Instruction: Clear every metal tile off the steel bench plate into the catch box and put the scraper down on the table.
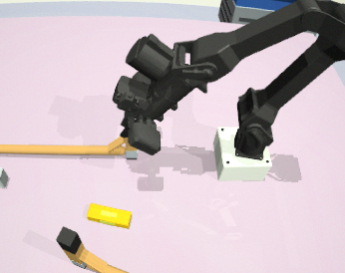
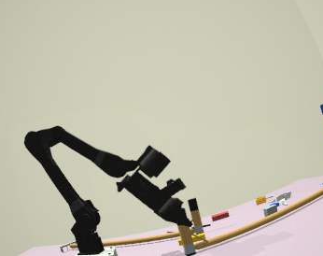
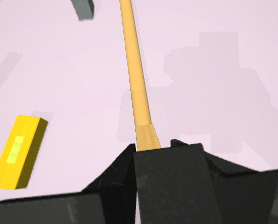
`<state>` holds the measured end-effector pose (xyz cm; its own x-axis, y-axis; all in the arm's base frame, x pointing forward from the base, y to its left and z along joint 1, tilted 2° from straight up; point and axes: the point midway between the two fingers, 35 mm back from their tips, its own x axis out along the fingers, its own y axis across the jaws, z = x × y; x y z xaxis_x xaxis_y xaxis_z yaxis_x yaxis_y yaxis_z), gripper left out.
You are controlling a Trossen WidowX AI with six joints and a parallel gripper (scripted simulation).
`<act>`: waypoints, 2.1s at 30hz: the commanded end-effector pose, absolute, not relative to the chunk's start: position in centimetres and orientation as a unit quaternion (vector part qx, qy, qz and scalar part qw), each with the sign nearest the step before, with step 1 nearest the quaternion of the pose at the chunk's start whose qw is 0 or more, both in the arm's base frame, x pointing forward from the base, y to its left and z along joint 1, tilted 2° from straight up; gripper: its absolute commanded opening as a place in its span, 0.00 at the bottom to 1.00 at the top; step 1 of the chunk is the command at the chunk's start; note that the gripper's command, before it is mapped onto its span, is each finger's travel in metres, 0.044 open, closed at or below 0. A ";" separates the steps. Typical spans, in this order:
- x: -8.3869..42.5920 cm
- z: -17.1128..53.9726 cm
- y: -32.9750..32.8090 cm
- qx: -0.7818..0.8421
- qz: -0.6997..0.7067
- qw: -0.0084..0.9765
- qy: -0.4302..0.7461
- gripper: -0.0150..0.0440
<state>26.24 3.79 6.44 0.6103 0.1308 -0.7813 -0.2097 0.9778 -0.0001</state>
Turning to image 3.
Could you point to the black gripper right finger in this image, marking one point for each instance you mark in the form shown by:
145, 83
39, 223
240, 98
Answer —
245, 196

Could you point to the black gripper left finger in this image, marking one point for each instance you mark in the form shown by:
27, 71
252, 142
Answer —
109, 199

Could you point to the yellow rectangular block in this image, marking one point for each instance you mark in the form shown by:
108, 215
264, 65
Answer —
21, 151

